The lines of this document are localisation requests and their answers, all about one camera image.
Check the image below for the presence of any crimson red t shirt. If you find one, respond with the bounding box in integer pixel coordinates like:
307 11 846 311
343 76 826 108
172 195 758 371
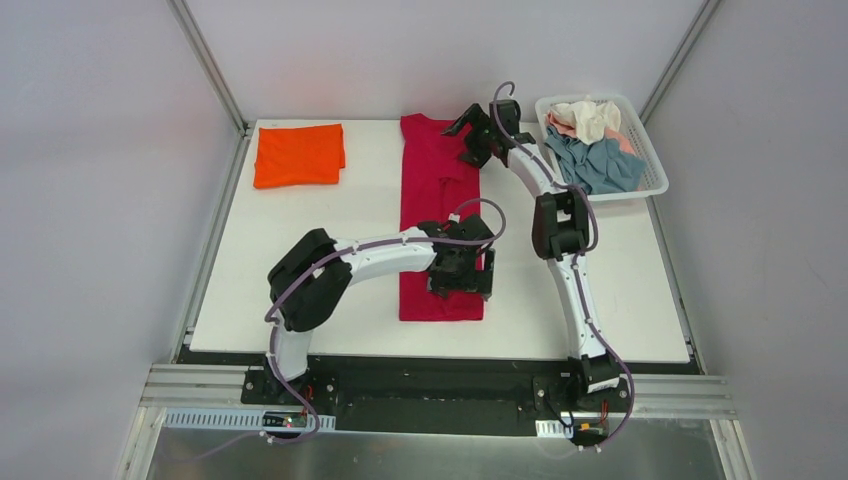
399 113 484 322

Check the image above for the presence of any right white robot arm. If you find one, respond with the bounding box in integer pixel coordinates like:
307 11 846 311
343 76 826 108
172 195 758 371
441 100 622 410

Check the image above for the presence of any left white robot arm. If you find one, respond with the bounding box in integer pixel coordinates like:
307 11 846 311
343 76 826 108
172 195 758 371
265 214 502 405

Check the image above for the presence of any light pink t shirt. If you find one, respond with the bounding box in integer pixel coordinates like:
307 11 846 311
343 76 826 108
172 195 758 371
545 113 636 155

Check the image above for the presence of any cream white t shirt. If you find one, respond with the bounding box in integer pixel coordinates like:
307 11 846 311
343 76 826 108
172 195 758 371
545 100 622 145

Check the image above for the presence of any grey blue t shirt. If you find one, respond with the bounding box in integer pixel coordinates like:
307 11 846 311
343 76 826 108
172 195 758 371
545 126 647 195

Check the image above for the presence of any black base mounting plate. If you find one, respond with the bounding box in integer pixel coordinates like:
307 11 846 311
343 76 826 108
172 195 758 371
175 347 704 439

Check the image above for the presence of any folded orange t shirt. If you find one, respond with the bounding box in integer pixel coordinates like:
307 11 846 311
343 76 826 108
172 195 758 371
253 124 346 190

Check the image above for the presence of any white plastic laundry basket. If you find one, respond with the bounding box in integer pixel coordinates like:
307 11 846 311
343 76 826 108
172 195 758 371
535 94 669 202

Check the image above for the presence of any right white cable duct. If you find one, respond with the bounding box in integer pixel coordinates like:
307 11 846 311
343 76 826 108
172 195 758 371
535 420 574 440

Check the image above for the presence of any white cable duct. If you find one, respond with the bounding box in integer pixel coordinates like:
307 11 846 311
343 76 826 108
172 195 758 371
163 408 336 433
535 420 574 440

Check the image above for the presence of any right aluminium frame rail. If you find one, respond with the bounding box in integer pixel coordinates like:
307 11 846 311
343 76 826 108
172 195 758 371
639 0 723 125

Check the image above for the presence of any aluminium frame rail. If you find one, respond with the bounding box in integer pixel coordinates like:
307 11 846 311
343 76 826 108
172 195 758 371
639 0 723 125
168 1 248 363

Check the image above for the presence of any left aluminium frame rail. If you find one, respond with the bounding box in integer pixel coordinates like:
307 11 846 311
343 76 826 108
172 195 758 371
168 1 248 363

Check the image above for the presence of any left white cable duct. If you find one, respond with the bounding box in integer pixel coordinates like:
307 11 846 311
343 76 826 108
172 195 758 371
163 408 336 433

